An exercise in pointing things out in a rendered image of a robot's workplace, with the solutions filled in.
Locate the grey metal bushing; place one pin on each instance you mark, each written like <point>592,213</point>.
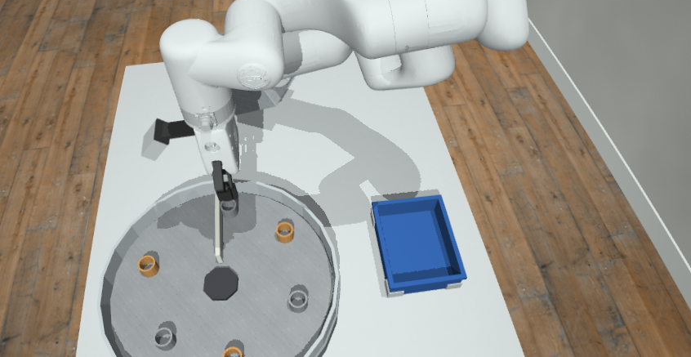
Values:
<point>229,214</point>
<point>295,294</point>
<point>161,332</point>

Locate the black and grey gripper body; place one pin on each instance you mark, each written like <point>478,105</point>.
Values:
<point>220,143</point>

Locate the bronze bushing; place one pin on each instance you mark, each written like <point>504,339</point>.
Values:
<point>232,350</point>
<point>284,238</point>
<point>143,262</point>

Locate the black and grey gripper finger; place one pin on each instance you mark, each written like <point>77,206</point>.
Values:
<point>219,184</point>

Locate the blue open crate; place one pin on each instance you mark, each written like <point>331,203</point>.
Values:
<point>420,244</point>

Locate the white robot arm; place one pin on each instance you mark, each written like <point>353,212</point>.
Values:
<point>204,66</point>

